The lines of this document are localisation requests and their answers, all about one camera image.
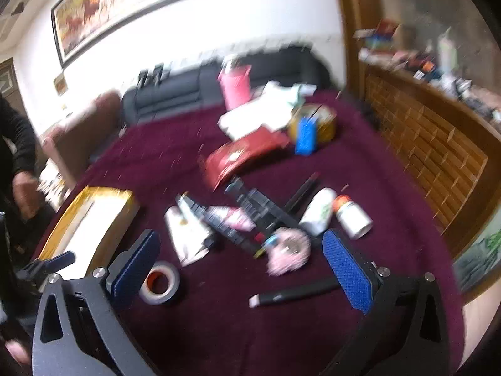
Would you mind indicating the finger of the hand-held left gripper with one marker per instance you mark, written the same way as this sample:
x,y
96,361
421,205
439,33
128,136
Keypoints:
x,y
58,260

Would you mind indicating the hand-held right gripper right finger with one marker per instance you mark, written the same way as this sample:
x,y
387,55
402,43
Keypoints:
x,y
348,272

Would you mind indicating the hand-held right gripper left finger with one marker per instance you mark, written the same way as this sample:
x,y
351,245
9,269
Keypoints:
x,y
133,272

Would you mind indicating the black tape roll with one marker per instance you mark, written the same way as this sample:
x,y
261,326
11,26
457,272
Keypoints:
x,y
170,282

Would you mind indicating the gold cardboard tray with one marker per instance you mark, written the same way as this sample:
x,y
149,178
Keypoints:
x,y
90,223

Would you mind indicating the black marker with teal end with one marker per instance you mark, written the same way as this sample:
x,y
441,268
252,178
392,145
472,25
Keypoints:
x,y
297,291

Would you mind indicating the white tube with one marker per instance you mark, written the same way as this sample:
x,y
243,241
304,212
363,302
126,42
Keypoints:
x,y
186,239

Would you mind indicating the grey tube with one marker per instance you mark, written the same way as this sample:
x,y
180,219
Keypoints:
x,y
207,219

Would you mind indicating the pink flower print tube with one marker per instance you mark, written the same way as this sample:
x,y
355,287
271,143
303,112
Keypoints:
x,y
235,217

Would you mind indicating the black marker with green end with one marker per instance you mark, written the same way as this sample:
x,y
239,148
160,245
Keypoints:
x,y
250,207

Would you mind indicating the white bottle with orange cap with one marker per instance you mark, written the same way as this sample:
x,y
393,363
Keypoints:
x,y
352,217

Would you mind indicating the white bottle with green label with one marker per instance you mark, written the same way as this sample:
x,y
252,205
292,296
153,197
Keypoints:
x,y
318,211

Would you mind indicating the thick black pen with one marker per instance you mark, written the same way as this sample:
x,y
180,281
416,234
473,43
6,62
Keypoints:
x,y
303,201

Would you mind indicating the thin black pen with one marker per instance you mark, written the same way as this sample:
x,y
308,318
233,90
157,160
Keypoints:
x,y
301,192

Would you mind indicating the brown armchair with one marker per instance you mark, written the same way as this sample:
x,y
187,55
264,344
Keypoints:
x,y
84,129

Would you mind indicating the small blue box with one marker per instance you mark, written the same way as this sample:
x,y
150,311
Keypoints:
x,y
305,137

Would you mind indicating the yellow tape roll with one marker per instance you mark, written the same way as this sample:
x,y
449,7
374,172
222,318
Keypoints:
x,y
323,123

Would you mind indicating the wooden lattice cabinet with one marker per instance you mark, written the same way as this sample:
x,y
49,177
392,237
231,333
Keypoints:
x,y
426,137

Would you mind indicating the red foil packet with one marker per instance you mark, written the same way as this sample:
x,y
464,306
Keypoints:
x,y
238,156

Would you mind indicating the white paper booklet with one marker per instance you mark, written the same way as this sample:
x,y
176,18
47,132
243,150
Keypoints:
x,y
254,119

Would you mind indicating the wooden glass door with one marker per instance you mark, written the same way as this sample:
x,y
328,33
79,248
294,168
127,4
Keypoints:
x,y
6,78

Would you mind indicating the white crumpled cloth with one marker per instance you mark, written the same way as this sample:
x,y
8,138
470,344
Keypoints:
x,y
287,92

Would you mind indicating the black leather sofa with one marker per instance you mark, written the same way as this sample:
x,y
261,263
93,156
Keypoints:
x,y
184,84

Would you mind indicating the black device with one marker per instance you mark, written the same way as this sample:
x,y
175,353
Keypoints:
x,y
158,72
144,75

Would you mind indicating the bottle with pink knit sleeve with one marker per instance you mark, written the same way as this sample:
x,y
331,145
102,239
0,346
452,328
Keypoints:
x,y
236,86

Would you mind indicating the pile of cabinet clutter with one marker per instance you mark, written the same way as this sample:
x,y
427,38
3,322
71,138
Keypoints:
x,y
415,56

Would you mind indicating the tall white bottle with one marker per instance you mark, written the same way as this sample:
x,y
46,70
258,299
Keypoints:
x,y
445,53

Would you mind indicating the framed horse painting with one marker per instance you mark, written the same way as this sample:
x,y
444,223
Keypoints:
x,y
121,6

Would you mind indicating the small yellow wall plaque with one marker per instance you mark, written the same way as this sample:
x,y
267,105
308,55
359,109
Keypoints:
x,y
60,83

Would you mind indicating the wooden door frame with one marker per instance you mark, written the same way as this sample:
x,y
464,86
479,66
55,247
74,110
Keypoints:
x,y
354,27

